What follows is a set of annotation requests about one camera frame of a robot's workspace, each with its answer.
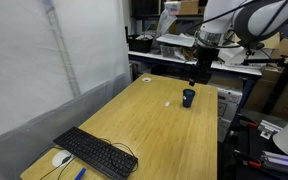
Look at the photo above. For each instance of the black storage bin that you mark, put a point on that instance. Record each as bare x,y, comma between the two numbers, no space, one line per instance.
140,44

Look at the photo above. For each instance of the white workbench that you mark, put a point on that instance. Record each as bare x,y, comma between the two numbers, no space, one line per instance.
150,55

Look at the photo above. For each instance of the white flat tray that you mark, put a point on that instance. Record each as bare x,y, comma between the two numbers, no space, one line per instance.
175,39

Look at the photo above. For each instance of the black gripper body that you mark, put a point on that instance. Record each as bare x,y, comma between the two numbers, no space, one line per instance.
204,63

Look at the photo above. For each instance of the short aluminium extrusion piece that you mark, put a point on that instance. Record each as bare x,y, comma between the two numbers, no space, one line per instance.
269,128

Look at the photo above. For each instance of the small cardboard box on shelf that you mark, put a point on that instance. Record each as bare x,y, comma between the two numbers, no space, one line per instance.
188,6

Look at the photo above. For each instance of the white backdrop sheet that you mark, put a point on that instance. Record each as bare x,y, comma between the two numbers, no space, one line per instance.
20,66

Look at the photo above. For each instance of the dark shelf unit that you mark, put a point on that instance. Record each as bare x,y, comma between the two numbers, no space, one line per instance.
144,8

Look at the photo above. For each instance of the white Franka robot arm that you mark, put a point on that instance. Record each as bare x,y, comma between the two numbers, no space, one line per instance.
217,13

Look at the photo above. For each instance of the clear plastic bag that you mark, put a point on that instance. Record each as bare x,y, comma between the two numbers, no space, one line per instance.
165,21

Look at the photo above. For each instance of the blue marker pen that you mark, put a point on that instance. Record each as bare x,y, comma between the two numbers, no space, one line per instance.
80,173

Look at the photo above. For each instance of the white computer mouse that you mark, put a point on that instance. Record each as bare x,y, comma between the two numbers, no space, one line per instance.
60,158

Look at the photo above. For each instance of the black camera stand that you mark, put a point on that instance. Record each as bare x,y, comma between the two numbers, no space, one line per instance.
277,83

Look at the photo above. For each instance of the cardboard box with red mark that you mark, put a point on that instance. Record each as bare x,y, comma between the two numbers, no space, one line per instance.
272,42

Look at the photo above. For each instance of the white printed box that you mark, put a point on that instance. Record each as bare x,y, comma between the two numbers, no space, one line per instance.
229,103

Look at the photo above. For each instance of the metal truss behind sheet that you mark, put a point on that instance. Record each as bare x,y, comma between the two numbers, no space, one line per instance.
65,60

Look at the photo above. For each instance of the dark blue plastic cup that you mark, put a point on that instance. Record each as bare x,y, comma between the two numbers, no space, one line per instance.
188,99

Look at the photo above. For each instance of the plain tilted cardboard box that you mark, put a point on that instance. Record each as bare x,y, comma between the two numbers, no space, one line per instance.
287,48

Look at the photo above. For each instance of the small white and red sticker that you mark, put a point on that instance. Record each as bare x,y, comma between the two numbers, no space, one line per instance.
166,104

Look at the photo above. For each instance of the long aluminium extrusion rail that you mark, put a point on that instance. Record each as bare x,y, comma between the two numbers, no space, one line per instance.
280,163

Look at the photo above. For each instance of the clear plastic container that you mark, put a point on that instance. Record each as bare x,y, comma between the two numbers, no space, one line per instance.
170,51

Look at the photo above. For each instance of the black computer keyboard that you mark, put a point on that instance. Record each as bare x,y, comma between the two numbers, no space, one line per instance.
95,152

